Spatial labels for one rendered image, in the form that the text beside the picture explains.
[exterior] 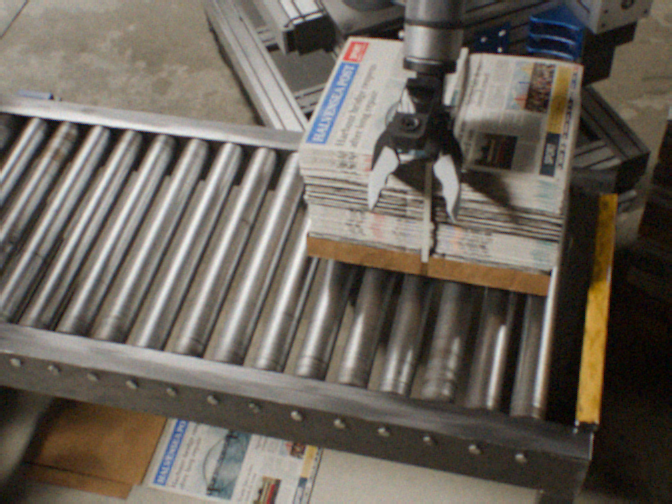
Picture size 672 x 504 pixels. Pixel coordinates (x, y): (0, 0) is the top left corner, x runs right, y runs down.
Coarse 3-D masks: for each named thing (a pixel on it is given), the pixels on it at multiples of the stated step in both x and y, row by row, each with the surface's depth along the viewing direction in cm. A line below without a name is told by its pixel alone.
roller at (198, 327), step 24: (264, 168) 165; (240, 192) 162; (264, 192) 163; (240, 216) 158; (240, 240) 156; (216, 264) 152; (216, 288) 149; (192, 312) 146; (216, 312) 148; (192, 336) 143
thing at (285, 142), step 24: (0, 96) 182; (24, 120) 179; (48, 120) 177; (72, 120) 176; (96, 120) 175; (120, 120) 175; (144, 120) 174; (168, 120) 174; (192, 120) 174; (216, 144) 171; (240, 144) 169; (264, 144) 168; (288, 144) 168; (576, 168) 160; (576, 192) 158; (600, 192) 157; (576, 216) 162
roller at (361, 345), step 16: (368, 272) 149; (384, 272) 149; (368, 288) 147; (384, 288) 147; (368, 304) 145; (384, 304) 146; (352, 320) 145; (368, 320) 143; (384, 320) 146; (352, 336) 142; (368, 336) 141; (352, 352) 139; (368, 352) 140; (352, 368) 138; (368, 368) 139; (352, 384) 136
